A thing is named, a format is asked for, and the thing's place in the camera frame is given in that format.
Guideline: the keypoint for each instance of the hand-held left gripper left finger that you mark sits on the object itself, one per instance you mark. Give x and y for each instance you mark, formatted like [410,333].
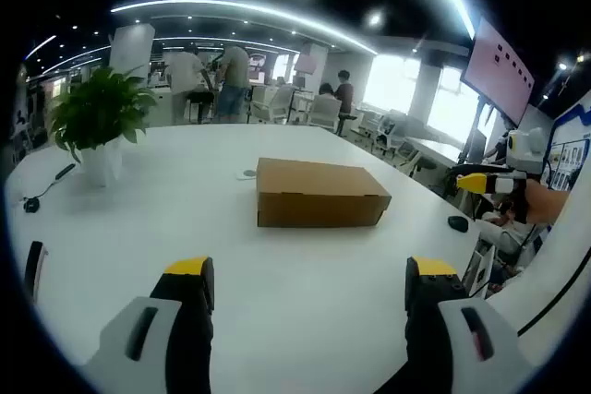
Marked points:
[159,366]

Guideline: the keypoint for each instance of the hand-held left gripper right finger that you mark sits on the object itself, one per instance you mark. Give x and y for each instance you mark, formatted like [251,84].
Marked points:
[452,357]

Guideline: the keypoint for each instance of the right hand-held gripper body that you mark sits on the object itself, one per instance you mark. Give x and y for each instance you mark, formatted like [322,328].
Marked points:
[526,147]

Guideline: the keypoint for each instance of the brown cardboard shoe box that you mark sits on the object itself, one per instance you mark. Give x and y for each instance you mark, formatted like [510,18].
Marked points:
[318,182]

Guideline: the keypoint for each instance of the black computer mouse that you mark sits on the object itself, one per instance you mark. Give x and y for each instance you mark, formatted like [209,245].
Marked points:
[458,223]

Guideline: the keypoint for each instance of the person's white shirt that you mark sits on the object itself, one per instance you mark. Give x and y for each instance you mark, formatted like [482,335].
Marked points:
[554,274]

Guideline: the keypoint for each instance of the black white bar device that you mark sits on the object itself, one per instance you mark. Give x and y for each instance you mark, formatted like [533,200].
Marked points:
[36,269]

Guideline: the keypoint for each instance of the black round puck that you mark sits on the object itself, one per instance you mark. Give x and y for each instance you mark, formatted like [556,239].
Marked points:
[31,205]

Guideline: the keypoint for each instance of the group of white office chairs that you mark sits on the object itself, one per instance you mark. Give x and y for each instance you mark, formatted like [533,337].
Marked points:
[279,103]

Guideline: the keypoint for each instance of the green plant in white pot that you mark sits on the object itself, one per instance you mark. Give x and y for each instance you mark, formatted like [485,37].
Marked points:
[99,108]

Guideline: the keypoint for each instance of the curved ceiling light strip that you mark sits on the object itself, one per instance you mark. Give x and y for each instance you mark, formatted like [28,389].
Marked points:
[231,5]

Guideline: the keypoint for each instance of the white square pillar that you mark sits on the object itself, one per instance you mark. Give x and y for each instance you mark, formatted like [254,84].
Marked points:
[131,55]

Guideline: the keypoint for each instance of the blue white wall board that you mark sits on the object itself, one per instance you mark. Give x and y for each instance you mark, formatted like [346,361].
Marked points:
[572,154]

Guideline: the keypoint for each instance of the large wall monitor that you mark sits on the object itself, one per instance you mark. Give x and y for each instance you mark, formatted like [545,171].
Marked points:
[498,66]

